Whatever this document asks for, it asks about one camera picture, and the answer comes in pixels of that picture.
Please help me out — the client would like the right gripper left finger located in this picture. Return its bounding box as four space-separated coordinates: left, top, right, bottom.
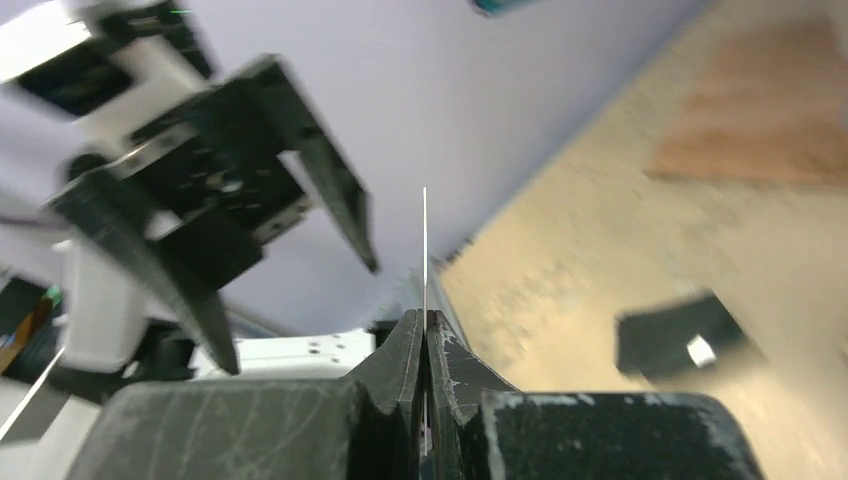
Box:
68 310 424 479

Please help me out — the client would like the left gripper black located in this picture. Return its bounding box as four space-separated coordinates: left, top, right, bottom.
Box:
49 54 379 375

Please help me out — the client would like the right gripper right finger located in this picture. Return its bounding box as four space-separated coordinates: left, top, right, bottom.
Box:
425 311 763 479

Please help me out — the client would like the black credit card stack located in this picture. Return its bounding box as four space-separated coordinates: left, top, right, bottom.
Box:
614 290 769 383

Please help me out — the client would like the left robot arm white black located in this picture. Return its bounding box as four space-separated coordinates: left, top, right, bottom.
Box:
13 54 378 401

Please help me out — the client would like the wooden board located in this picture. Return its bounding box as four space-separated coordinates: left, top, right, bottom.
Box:
645 17 847 186

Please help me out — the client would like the network switch grey teal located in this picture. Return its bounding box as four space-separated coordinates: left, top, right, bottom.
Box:
470 0 534 16

